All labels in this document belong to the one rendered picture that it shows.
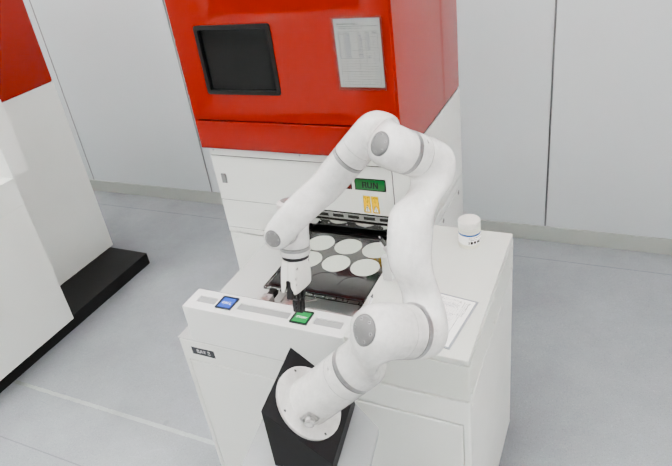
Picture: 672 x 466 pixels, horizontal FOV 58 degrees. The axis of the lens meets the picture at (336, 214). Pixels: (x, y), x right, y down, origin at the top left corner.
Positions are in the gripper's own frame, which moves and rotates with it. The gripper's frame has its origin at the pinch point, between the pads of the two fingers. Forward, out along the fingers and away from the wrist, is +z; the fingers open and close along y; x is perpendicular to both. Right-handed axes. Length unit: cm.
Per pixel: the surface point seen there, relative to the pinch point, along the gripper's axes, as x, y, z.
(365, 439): 27.9, 19.3, 23.4
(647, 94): 88, -204, -33
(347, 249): -5.5, -46.5, 1.5
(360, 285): 7.1, -28.2, 5.3
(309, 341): 4.3, 2.8, 9.5
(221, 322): -25.9, 2.9, 9.2
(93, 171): -314, -218, 39
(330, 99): -8, -43, -52
